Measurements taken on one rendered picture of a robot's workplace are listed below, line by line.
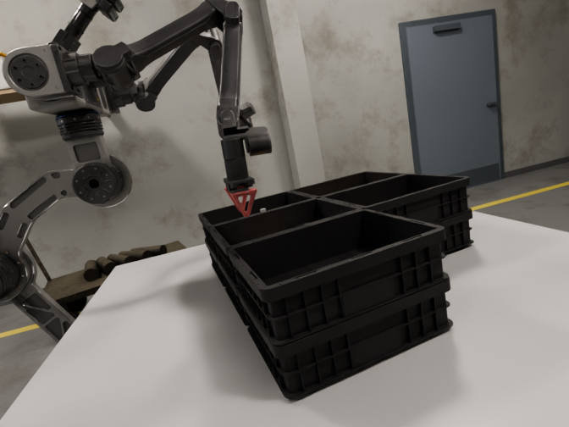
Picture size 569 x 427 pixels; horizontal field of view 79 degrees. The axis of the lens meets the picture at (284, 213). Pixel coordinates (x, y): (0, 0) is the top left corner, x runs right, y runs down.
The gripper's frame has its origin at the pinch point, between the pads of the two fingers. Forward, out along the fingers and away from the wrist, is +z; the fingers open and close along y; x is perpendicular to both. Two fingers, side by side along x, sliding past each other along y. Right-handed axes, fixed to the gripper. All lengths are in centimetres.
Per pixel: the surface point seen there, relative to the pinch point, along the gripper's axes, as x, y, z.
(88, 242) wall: 114, 320, 82
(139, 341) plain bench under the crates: 34.4, 3.0, 30.7
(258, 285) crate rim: 6.7, -37.2, 3.6
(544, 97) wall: -487, 263, 3
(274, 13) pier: -119, 280, -122
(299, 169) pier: -120, 269, 37
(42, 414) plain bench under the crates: 53, -16, 30
